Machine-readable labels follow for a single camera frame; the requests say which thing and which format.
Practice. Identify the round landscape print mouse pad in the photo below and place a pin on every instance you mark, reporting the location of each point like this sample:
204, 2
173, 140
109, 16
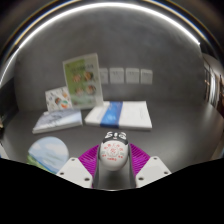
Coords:
48, 154

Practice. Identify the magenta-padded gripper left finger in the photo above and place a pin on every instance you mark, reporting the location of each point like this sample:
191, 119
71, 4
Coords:
75, 171

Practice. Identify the green standing poster card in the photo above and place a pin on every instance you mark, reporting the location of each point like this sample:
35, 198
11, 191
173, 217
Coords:
82, 80

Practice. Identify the row of white wall plates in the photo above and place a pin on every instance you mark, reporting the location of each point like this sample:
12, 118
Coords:
131, 75

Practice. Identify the white and black computer mouse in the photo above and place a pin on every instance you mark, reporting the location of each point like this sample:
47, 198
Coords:
114, 153

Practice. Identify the small white colourful print card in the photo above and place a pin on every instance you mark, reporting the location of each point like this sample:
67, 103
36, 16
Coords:
57, 99

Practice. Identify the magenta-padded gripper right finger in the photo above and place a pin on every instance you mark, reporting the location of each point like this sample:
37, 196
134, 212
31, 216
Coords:
151, 171

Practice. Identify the grey landscape cover book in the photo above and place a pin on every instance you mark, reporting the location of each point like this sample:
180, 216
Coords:
58, 120

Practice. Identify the white book with blue band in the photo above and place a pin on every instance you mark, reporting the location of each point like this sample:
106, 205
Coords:
130, 115

